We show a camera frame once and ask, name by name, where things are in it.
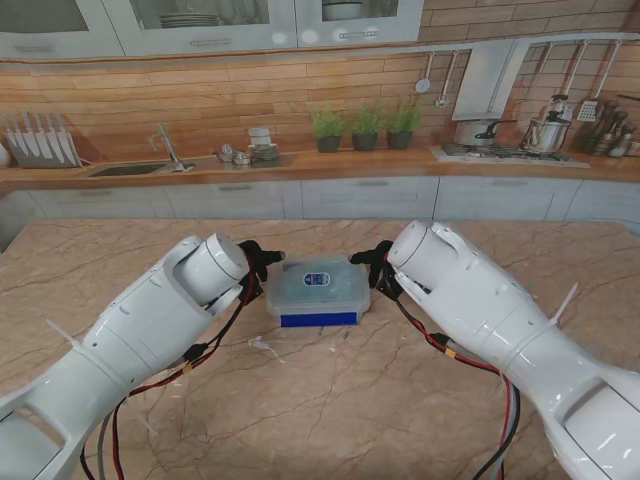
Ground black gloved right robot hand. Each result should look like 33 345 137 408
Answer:
348 239 396 292

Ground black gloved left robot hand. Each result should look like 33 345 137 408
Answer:
237 239 287 287

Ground clear plastic lid blue label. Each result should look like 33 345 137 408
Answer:
264 253 373 317

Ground clear bubble film sheet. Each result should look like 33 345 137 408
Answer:
276 258 362 304

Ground clear plastic crate blue handles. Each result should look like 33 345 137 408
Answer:
264 254 373 330

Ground printed kitchen backdrop banner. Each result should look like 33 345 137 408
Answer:
0 0 640 224

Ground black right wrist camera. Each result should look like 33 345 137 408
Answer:
374 269 402 300

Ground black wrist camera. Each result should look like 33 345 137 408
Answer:
374 269 402 300
240 275 265 304

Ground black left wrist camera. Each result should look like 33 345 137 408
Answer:
240 275 265 304

